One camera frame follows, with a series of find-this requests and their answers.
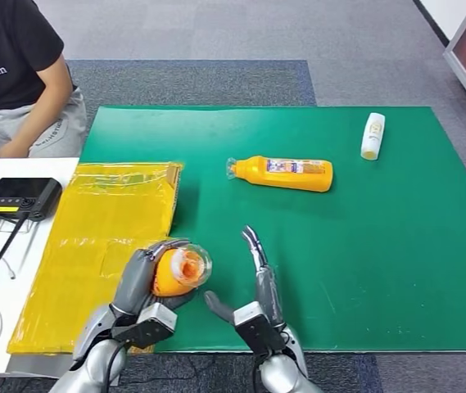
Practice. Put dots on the yellow plastic sheet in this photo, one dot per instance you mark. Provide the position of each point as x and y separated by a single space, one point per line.
89 233

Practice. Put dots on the orange bottle with clear cap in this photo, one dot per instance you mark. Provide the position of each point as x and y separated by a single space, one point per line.
175 274
285 176

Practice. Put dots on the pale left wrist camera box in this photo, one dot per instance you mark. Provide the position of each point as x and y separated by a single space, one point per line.
150 325

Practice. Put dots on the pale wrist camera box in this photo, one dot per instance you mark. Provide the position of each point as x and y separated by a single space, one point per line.
257 328
150 325

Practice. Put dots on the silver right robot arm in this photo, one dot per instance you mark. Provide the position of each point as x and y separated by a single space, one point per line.
285 374

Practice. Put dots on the small white bottle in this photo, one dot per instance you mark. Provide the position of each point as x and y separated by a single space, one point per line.
373 138

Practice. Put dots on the person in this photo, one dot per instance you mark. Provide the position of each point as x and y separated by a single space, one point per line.
3 54

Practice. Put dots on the green table mat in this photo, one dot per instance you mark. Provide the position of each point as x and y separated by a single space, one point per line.
359 244

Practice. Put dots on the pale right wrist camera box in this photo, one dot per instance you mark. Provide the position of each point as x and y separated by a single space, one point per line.
257 328

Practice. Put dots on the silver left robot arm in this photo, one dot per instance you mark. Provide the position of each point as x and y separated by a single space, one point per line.
93 358

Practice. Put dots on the person's forearm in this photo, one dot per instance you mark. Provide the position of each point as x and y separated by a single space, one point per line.
48 103

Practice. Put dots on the black remote controller with antennas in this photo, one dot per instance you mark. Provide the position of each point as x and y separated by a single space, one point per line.
20 198

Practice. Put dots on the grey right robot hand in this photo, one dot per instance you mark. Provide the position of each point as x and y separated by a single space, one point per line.
267 293

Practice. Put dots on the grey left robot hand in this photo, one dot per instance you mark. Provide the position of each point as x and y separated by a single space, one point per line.
134 285

